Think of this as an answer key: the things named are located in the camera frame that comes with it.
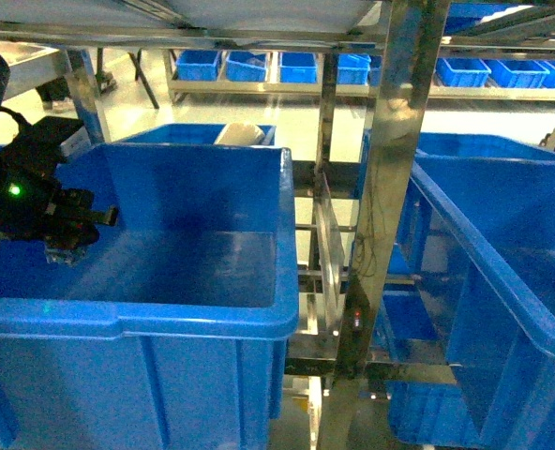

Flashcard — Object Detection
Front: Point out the blue plastic bin right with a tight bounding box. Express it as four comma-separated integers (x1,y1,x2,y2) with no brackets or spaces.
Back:
397,156,555,449

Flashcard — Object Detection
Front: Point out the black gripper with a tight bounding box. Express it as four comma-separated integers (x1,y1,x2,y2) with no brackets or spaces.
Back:
0,116,119,251

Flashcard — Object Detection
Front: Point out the stainless steel upright post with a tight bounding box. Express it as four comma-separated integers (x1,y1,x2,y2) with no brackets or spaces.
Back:
317,1,450,449

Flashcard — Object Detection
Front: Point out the blue plastic bin centre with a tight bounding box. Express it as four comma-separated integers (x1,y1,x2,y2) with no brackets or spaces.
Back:
0,143,299,449

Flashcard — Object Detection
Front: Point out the background shelf with bins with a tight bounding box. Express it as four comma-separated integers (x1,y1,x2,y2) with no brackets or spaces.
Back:
165,51,555,102

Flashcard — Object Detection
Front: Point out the blue plastic bin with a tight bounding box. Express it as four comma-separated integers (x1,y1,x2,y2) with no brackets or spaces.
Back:
0,143,299,449
397,156,555,449

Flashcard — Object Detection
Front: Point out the blue bin behind centre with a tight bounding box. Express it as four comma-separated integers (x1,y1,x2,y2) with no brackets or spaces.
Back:
118,123,277,146

